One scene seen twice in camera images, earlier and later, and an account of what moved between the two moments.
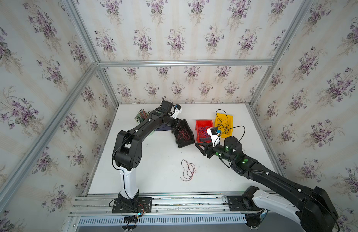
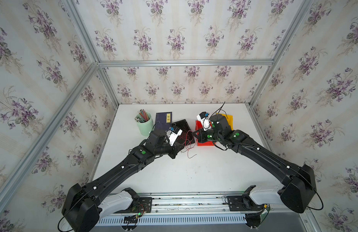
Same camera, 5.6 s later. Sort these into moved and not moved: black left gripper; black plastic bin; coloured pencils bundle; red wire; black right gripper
Moved: black right gripper; black left gripper; red wire
Not moved: coloured pencils bundle; black plastic bin
